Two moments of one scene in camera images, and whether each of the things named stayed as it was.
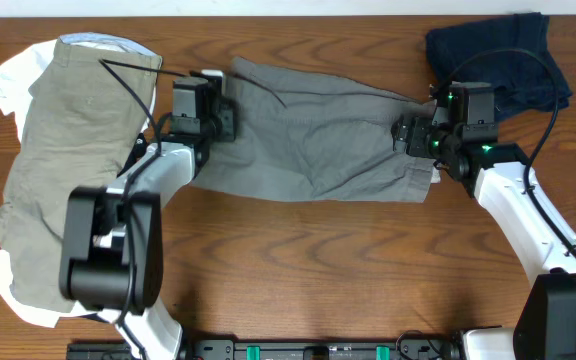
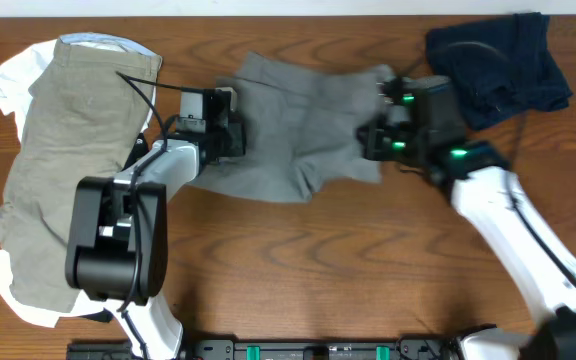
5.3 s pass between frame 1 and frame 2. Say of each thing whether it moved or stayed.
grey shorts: moved
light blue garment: stayed
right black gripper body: moved
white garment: stayed
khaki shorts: stayed
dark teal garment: stayed
